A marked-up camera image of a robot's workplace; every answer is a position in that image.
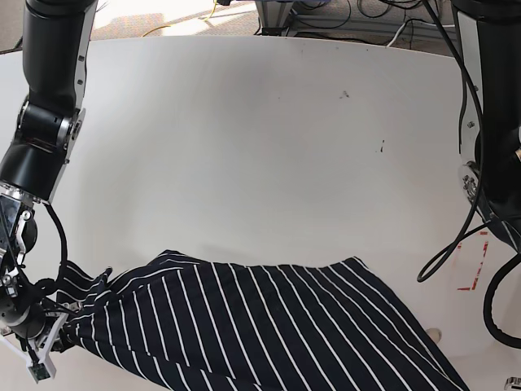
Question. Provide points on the grey aluminium frame stand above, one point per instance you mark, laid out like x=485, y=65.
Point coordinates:
x=384, y=23

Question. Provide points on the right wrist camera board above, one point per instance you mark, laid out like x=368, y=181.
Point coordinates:
x=42, y=371

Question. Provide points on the navy white striped t-shirt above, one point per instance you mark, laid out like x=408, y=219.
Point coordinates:
x=187, y=324

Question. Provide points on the right table cable grommet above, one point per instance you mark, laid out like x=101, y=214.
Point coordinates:
x=435, y=334

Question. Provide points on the red tape rectangle marking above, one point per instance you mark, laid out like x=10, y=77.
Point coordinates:
x=468, y=261

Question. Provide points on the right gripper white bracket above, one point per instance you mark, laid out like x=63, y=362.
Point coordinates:
x=33, y=334

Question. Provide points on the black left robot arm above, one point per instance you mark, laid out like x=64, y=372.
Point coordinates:
x=488, y=35

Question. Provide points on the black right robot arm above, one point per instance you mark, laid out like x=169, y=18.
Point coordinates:
x=55, y=43

